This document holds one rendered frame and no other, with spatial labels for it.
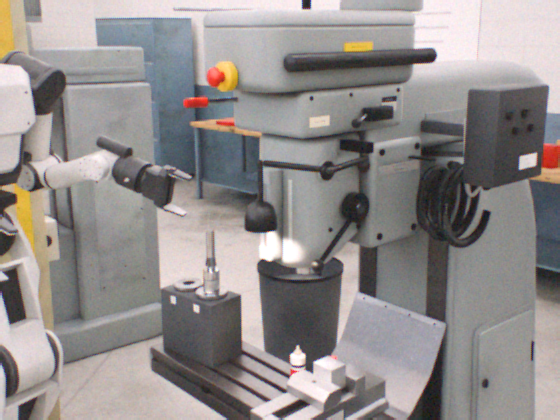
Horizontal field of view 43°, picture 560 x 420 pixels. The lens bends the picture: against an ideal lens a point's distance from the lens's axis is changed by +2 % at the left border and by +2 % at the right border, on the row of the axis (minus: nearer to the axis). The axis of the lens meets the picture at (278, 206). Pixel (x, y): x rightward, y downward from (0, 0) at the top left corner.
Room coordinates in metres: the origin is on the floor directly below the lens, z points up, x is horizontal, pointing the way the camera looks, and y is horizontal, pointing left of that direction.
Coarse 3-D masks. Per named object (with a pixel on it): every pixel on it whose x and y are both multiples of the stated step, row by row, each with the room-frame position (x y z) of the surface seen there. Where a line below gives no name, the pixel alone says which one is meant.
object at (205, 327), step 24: (168, 288) 1.96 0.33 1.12; (192, 288) 1.93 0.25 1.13; (168, 312) 1.94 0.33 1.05; (192, 312) 1.87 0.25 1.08; (216, 312) 1.83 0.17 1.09; (240, 312) 1.90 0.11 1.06; (168, 336) 1.95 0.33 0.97; (192, 336) 1.87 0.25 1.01; (216, 336) 1.83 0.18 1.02; (240, 336) 1.90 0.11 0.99; (216, 360) 1.83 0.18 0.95
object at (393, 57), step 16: (416, 48) 1.66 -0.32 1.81; (432, 48) 1.69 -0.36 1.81; (288, 64) 1.40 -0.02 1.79; (304, 64) 1.40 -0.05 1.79; (320, 64) 1.43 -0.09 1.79; (336, 64) 1.46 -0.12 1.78; (352, 64) 1.50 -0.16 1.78; (368, 64) 1.53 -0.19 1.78; (384, 64) 1.57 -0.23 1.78; (400, 64) 1.61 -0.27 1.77; (416, 64) 1.65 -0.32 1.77
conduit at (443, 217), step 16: (432, 160) 1.65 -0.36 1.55; (432, 176) 1.62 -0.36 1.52; (448, 176) 1.61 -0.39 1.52; (448, 192) 1.56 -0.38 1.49; (464, 192) 1.70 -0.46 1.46; (416, 208) 1.63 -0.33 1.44; (448, 208) 1.55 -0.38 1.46; (464, 208) 1.70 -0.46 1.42; (432, 224) 1.61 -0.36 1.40; (448, 224) 1.55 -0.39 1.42; (464, 224) 1.66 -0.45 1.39; (480, 224) 1.65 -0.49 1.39; (448, 240) 1.58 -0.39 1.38; (464, 240) 1.61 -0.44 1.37
